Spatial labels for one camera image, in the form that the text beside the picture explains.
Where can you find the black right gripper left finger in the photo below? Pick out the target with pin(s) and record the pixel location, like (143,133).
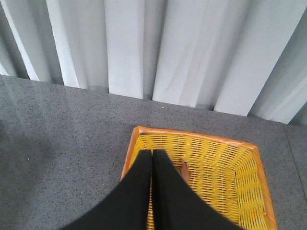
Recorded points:
(126,207)

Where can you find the brown toy animal figure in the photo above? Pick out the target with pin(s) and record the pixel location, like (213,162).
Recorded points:
(184,171)

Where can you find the white pleated curtain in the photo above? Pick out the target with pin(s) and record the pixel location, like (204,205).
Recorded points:
(240,57)

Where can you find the yellow woven basket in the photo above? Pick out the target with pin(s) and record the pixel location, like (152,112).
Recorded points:
(225,173)

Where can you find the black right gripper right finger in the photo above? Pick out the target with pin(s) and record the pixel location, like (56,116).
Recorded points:
(176,206)

